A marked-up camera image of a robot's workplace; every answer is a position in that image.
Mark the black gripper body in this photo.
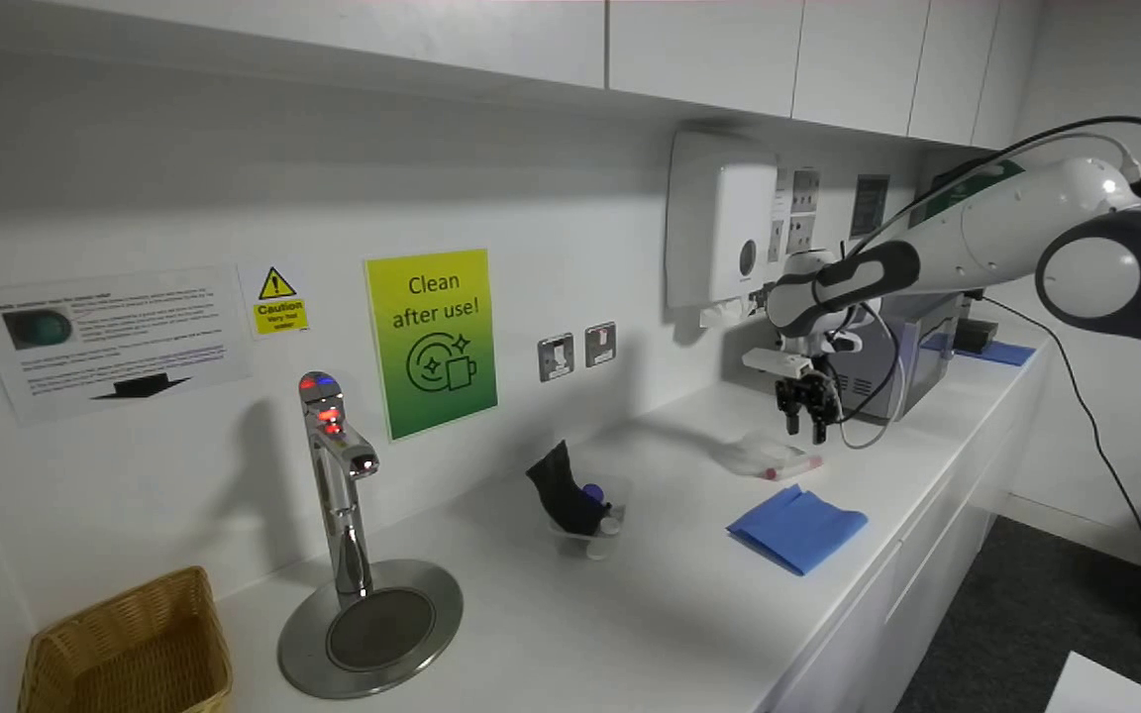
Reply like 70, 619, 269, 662
775, 371, 840, 436

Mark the red marker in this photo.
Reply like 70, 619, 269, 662
761, 460, 819, 483

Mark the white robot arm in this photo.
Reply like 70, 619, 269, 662
746, 157, 1141, 424

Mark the grey metal appliance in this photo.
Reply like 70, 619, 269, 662
858, 295, 968, 424

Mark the blue folded cloth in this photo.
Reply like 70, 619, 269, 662
730, 486, 866, 575

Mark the blue cloth far counter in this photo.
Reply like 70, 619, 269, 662
976, 340, 1033, 369

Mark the white paper towel dispenser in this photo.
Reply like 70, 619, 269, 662
665, 130, 775, 324

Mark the black phone stand object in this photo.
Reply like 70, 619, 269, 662
527, 445, 627, 540

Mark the green clean after use sign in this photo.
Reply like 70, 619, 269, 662
364, 251, 498, 440

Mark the chrome tap with drain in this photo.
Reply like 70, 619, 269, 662
277, 371, 465, 700

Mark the yellow warning sticker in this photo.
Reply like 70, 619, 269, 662
253, 267, 310, 336

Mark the white instruction sheet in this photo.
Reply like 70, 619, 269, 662
0, 267, 248, 421

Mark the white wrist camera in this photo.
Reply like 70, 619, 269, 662
742, 345, 813, 382

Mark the wall power socket pair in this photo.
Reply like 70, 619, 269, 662
535, 322, 617, 382

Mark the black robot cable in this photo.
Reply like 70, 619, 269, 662
831, 110, 1141, 592

